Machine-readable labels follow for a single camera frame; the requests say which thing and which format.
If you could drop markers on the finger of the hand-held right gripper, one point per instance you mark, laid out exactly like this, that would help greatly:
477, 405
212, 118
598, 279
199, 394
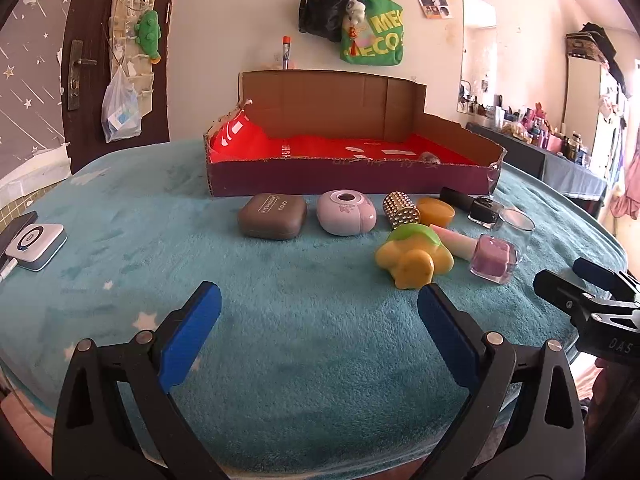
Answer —
560, 290
595, 270

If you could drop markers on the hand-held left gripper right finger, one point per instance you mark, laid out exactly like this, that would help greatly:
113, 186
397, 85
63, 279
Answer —
445, 335

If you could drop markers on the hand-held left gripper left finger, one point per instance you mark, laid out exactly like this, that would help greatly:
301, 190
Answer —
190, 335

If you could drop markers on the clear glass cup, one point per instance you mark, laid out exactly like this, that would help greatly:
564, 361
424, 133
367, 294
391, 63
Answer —
515, 222

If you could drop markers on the green and yellow star toy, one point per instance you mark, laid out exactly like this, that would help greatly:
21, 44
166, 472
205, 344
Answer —
412, 260

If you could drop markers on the orange round soap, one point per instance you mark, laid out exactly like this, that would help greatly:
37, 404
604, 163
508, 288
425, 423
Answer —
436, 211

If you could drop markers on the black perfume bottle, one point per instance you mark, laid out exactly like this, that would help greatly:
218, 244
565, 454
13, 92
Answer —
455, 197

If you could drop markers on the grey-brown eyeshadow case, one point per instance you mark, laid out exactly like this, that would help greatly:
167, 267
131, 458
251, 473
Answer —
272, 217

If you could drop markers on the lilac round case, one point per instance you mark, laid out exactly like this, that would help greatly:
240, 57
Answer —
345, 215

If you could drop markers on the cardboard box with red lining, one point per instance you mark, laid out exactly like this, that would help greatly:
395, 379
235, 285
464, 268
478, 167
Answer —
350, 175

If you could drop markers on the blue tablecloth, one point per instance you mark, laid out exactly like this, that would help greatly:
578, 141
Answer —
575, 180

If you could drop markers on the pink hanging clothing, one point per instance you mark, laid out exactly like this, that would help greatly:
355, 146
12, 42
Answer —
629, 180

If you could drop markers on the silver studded cylinder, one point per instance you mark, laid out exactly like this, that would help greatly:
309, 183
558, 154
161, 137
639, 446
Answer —
400, 210

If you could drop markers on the black cabinet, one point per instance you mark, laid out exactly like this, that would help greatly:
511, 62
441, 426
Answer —
515, 152

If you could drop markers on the small round object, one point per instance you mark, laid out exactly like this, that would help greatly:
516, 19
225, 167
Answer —
430, 158

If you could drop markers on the white square charger device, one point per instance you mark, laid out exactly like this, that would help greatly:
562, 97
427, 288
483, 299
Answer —
35, 245

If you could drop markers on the dark clothes pile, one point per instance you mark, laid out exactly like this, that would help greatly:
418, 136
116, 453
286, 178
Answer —
597, 40

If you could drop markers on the dark brown door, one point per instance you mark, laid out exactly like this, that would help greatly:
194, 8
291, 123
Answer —
87, 125

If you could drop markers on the clear plastic bag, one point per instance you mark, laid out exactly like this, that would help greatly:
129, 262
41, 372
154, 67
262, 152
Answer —
120, 110

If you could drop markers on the spray can with orange cap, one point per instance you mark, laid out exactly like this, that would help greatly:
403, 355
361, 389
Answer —
286, 52

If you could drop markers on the green tote bag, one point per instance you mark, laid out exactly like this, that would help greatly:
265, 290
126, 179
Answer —
380, 40

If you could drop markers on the green plush toy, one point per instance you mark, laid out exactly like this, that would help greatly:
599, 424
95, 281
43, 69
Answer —
148, 32

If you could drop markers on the beige hanging organizer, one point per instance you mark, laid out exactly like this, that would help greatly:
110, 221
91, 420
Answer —
122, 20

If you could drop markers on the white plush charm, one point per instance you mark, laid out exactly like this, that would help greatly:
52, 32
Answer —
356, 10

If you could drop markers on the black backpack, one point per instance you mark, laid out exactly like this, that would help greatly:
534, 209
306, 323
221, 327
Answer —
325, 5

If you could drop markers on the wall mirror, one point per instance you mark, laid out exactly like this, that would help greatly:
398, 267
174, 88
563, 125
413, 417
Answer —
477, 50

